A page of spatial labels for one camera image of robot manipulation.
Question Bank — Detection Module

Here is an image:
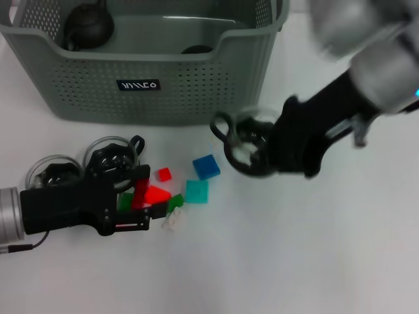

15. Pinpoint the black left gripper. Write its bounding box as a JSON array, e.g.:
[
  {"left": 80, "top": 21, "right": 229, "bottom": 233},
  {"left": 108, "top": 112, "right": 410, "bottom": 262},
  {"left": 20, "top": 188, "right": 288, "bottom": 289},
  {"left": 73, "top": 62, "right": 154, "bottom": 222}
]
[{"left": 19, "top": 164, "right": 168, "bottom": 237}]

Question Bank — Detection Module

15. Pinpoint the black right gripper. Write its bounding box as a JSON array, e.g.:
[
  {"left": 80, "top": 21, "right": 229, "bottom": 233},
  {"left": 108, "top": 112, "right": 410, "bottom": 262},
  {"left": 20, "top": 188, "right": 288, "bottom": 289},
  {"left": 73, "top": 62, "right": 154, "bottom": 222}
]
[{"left": 267, "top": 69, "right": 361, "bottom": 179}]

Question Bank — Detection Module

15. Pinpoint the dark red long brick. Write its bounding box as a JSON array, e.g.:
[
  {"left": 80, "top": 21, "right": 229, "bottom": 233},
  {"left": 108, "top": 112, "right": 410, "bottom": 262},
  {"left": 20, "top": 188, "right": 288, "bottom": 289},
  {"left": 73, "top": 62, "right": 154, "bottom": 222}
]
[{"left": 130, "top": 178, "right": 152, "bottom": 211}]

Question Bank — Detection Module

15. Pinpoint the glass teacup with black sleeve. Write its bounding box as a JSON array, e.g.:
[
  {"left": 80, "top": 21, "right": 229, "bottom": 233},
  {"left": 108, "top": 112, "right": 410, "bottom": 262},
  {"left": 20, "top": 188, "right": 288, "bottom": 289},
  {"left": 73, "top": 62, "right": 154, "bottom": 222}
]
[
  {"left": 181, "top": 44, "right": 214, "bottom": 55},
  {"left": 82, "top": 135, "right": 147, "bottom": 186},
  {"left": 209, "top": 106, "right": 280, "bottom": 178},
  {"left": 25, "top": 154, "right": 83, "bottom": 191}
]

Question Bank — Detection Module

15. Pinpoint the blue square building plate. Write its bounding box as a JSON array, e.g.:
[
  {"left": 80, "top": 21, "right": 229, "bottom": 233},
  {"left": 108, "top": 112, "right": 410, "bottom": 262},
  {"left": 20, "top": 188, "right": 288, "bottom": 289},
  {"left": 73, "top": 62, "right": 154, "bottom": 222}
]
[{"left": 192, "top": 155, "right": 221, "bottom": 181}]

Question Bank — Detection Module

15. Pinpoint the grey-green perforated storage bin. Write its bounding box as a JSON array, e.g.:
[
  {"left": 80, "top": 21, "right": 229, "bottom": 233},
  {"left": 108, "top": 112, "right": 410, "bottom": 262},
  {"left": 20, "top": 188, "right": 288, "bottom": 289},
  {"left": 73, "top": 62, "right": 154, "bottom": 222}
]
[{"left": 0, "top": 0, "right": 291, "bottom": 127}]

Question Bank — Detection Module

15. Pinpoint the bright red large brick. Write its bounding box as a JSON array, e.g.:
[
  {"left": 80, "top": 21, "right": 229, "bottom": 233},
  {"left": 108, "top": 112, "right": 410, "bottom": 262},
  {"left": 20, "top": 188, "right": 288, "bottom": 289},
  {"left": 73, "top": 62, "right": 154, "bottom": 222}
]
[{"left": 143, "top": 185, "right": 172, "bottom": 207}]

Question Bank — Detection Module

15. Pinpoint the small red square brick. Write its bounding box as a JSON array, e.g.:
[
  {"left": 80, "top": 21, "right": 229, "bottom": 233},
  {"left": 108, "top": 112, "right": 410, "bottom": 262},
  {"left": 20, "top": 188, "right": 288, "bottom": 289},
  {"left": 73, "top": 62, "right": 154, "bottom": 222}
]
[{"left": 154, "top": 167, "right": 173, "bottom": 183}]

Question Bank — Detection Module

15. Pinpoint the green building brick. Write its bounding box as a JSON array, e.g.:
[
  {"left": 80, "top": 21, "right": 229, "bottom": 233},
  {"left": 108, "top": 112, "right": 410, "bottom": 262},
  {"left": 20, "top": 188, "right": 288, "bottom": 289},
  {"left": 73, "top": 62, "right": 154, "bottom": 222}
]
[
  {"left": 117, "top": 192, "right": 135, "bottom": 212},
  {"left": 162, "top": 193, "right": 185, "bottom": 214}
]

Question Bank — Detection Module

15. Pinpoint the white flat building plate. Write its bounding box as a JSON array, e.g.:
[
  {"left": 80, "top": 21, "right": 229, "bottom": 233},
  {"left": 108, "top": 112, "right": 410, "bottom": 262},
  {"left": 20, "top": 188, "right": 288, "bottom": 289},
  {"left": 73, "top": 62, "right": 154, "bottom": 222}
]
[{"left": 160, "top": 209, "right": 188, "bottom": 232}]

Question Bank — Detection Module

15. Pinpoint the cyan square building plate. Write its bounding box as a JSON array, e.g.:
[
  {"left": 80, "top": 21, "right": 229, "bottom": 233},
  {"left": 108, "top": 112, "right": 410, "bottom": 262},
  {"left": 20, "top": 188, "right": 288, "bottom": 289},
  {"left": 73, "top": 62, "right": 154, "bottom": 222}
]
[{"left": 185, "top": 179, "right": 210, "bottom": 205}]

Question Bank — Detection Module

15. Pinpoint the black cast iron teapot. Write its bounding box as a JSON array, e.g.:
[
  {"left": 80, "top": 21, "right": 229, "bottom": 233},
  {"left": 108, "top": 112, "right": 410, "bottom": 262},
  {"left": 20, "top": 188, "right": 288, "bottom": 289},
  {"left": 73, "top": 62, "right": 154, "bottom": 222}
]
[{"left": 62, "top": 0, "right": 115, "bottom": 52}]

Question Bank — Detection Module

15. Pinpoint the right arm cable with connector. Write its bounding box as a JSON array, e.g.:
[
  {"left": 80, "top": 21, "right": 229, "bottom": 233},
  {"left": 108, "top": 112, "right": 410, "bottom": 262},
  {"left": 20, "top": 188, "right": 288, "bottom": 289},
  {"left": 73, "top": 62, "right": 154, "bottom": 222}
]
[{"left": 327, "top": 113, "right": 371, "bottom": 148}]

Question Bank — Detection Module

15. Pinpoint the arm cable with connector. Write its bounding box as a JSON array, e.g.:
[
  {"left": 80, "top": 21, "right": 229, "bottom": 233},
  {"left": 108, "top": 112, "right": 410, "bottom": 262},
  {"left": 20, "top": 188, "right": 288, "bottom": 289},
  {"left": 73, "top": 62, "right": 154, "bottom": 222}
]
[
  {"left": 0, "top": 230, "right": 50, "bottom": 254},
  {"left": 327, "top": 113, "right": 371, "bottom": 148}
]

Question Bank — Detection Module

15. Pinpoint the left arm cable with connector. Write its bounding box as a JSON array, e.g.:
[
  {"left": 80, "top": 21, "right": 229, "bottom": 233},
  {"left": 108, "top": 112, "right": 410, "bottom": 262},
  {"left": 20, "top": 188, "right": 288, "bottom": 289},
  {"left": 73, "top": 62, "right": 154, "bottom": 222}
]
[{"left": 0, "top": 230, "right": 50, "bottom": 254}]

